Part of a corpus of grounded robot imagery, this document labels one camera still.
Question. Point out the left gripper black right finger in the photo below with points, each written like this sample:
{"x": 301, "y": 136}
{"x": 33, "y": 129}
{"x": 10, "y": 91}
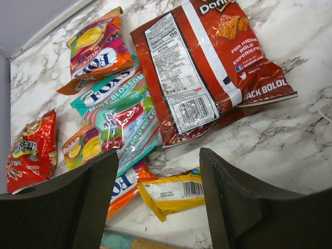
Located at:
{"x": 246, "y": 212}

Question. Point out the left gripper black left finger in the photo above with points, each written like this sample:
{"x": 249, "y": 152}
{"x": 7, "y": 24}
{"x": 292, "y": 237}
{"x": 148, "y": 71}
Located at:
{"x": 51, "y": 215}

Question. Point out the red snack packet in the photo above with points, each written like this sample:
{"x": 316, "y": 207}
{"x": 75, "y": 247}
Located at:
{"x": 33, "y": 156}

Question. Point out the orange Fox's candy bag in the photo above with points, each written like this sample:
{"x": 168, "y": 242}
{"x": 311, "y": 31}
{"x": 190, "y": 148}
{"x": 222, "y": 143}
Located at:
{"x": 98, "y": 50}
{"x": 107, "y": 192}

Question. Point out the yellow snack packet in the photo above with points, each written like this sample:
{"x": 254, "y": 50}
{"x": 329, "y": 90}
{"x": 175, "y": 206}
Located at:
{"x": 173, "y": 194}

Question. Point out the teal Fox's mint bag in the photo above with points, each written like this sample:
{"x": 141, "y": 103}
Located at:
{"x": 124, "y": 89}

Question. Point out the teal snack packet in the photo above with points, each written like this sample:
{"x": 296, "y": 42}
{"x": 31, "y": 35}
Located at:
{"x": 128, "y": 125}

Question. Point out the red Doritos chip bag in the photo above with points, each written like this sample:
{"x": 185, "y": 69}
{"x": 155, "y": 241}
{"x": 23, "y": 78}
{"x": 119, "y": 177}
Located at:
{"x": 203, "y": 62}

